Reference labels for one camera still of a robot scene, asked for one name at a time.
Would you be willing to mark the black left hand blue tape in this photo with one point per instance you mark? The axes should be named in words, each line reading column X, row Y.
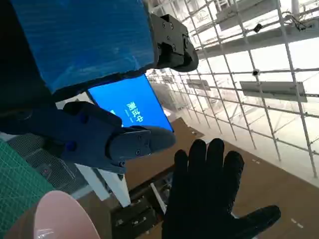
column 82, row 44

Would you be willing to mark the black gloved right hand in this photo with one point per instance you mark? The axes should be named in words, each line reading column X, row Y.
column 202, row 194

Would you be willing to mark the pink bowl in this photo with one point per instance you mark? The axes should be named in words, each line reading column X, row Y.
column 64, row 219

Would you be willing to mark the black floor equipment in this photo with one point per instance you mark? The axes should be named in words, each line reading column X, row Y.
column 134, row 216

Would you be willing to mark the blue screen monitor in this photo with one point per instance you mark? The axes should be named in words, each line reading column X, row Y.
column 139, row 99

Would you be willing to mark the white ceiling light panel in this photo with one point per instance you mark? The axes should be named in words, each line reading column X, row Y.
column 199, row 84
column 274, row 90

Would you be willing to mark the large white mesh cabinet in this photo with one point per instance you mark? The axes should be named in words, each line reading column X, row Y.
column 57, row 173

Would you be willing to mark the green cutting mat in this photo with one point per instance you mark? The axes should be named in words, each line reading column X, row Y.
column 17, row 179

